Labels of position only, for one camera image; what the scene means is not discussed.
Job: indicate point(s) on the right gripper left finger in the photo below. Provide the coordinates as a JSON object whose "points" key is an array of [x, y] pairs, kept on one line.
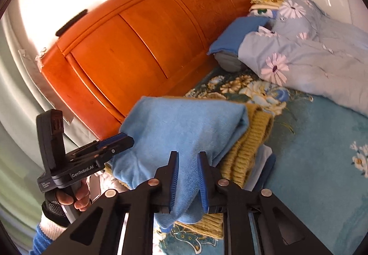
{"points": [[122, 223]]}

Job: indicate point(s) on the blue fleece garment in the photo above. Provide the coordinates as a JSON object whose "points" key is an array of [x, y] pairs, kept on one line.
{"points": [[185, 125]]}

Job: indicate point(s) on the person's left forearm sleeve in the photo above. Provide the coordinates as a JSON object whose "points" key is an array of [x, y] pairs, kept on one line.
{"points": [[52, 224]]}

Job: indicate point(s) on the stack of folded clothes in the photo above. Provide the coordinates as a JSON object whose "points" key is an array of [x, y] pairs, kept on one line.
{"points": [[238, 163]]}

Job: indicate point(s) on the floral plush bed blanket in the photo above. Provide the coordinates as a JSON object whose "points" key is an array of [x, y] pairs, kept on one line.
{"points": [[318, 164]]}

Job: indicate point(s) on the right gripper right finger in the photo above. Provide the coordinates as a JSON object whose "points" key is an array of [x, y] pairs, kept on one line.
{"points": [[253, 219]]}

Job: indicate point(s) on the person's left hand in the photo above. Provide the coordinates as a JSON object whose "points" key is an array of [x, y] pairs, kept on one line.
{"points": [[80, 200]]}

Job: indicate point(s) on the grey floral pillow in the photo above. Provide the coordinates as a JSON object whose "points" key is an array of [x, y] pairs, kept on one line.
{"points": [[293, 19]]}

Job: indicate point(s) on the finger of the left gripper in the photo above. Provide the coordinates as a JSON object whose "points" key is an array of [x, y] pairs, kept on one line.
{"points": [[114, 145]]}

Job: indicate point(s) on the light blue floral duvet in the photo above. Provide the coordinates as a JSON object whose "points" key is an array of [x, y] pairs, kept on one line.
{"points": [[335, 66]]}

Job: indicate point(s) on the blue pillow at headboard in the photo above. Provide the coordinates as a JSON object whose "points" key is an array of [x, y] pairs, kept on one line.
{"points": [[232, 37]]}

